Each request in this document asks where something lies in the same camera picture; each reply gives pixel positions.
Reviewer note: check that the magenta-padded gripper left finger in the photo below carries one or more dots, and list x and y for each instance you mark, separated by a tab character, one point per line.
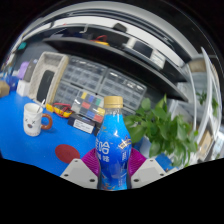
78	173

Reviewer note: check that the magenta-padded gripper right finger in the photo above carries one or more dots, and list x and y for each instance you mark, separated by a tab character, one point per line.
148	171

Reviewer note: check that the blue drink bottle gold cap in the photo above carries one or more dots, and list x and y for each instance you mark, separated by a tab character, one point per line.
113	150

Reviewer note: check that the flat round red coaster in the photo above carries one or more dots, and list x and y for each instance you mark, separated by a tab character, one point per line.
67	154

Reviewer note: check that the green potted plant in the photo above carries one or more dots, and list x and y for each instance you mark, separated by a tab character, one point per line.
166	133

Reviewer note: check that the black box with white label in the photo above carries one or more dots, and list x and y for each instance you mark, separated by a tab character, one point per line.
81	124

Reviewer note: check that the grey small-parts drawer cabinet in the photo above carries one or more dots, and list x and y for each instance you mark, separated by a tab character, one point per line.
123	88
128	109
85	72
65	93

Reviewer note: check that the yellow multimeter with red leads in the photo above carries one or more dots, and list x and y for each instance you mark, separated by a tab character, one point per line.
60	110

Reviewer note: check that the metal spoon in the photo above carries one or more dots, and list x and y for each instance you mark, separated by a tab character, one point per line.
40	106

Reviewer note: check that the white shelf unit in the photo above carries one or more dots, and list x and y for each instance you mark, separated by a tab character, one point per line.
206	110

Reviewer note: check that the black rectangular device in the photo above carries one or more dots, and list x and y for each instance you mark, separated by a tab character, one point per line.
45	86

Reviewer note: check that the blue box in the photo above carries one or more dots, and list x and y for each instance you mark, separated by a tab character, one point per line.
11	82

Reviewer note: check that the dark grey box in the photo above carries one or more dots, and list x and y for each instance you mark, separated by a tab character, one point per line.
30	70

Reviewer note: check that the purple box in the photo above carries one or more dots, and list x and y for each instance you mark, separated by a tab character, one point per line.
22	70

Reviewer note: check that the white oscilloscope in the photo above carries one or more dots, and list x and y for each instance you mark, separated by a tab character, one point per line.
148	53

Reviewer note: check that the teal object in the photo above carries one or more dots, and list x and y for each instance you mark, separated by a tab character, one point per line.
22	45

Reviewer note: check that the black object on shelf top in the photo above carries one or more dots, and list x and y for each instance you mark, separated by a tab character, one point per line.
120	27

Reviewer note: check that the black wall shelf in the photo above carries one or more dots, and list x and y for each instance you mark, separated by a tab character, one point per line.
133	65

